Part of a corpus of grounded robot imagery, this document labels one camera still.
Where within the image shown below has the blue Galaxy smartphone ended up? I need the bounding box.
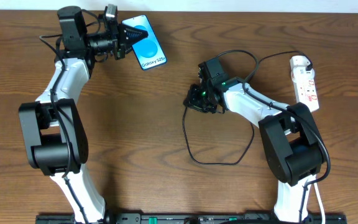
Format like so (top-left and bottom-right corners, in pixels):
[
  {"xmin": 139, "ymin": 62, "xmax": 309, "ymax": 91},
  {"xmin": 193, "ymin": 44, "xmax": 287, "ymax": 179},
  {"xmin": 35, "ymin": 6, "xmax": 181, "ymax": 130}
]
[{"xmin": 122, "ymin": 15, "xmax": 167, "ymax": 70}]

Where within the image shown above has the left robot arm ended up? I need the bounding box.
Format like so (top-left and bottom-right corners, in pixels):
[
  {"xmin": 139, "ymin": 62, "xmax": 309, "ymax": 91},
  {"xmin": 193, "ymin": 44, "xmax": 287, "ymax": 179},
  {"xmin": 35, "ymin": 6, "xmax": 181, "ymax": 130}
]
[{"xmin": 19, "ymin": 4, "xmax": 148, "ymax": 223}]

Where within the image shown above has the white USB charger plug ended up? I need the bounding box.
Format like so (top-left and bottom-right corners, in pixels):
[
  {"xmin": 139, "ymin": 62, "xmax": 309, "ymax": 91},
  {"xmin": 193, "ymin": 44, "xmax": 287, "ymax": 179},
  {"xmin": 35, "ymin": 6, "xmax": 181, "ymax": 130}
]
[{"xmin": 291, "ymin": 67, "xmax": 315, "ymax": 83}]

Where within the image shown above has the white power strip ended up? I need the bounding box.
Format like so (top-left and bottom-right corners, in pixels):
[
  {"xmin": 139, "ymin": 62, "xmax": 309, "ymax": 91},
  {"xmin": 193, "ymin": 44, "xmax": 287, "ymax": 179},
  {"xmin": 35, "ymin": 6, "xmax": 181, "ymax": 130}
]
[{"xmin": 290, "ymin": 55, "xmax": 319, "ymax": 112}]

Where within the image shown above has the black USB charging cable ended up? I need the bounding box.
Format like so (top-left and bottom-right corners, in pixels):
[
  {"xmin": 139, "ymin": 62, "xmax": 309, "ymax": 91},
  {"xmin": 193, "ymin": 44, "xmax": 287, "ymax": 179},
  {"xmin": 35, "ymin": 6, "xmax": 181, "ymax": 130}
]
[{"xmin": 181, "ymin": 50, "xmax": 313, "ymax": 166}]

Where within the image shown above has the white power strip cord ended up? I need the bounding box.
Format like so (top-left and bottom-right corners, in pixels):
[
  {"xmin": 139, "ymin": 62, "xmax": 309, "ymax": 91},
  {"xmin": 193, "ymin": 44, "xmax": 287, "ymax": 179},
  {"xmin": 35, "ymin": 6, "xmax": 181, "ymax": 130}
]
[{"xmin": 313, "ymin": 182, "xmax": 326, "ymax": 224}]

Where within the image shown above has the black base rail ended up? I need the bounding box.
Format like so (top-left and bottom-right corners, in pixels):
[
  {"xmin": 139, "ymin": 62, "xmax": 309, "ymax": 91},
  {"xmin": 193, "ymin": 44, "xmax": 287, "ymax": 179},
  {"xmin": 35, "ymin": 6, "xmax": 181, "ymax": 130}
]
[{"xmin": 35, "ymin": 212, "xmax": 347, "ymax": 224}]

